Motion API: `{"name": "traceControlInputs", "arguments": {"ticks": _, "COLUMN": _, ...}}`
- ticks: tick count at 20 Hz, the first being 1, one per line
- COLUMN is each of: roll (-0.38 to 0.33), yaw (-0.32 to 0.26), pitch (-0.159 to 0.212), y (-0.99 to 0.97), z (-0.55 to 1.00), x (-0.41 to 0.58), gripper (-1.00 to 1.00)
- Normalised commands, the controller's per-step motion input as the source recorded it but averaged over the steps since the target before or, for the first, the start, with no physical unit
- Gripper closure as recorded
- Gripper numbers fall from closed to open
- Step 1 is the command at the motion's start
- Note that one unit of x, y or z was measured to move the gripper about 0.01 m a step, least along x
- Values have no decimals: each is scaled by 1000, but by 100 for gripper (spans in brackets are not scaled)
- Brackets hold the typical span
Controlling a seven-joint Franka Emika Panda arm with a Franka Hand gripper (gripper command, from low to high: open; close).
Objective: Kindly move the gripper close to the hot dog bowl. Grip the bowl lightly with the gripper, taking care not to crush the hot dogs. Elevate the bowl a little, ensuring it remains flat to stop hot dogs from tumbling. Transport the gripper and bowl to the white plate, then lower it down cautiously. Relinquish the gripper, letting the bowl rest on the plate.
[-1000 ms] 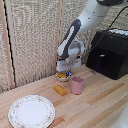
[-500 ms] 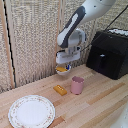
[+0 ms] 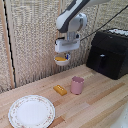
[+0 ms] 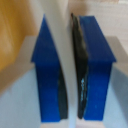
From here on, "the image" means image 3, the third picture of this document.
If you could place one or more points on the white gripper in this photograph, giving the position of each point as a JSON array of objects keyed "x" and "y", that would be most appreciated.
[{"x": 67, "y": 45}]

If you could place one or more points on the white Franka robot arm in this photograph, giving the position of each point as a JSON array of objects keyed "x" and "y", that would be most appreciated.
[{"x": 75, "y": 16}]

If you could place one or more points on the white floral rimmed plate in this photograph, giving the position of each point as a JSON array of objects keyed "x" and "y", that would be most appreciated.
[{"x": 31, "y": 111}]

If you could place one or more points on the pink plastic cup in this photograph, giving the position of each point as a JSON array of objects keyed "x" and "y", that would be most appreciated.
[{"x": 77, "y": 85}]

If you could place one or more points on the yellow rectangular block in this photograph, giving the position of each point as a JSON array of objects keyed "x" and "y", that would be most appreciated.
[{"x": 60, "y": 90}]

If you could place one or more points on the black box appliance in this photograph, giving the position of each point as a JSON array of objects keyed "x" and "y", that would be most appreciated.
[{"x": 110, "y": 53}]

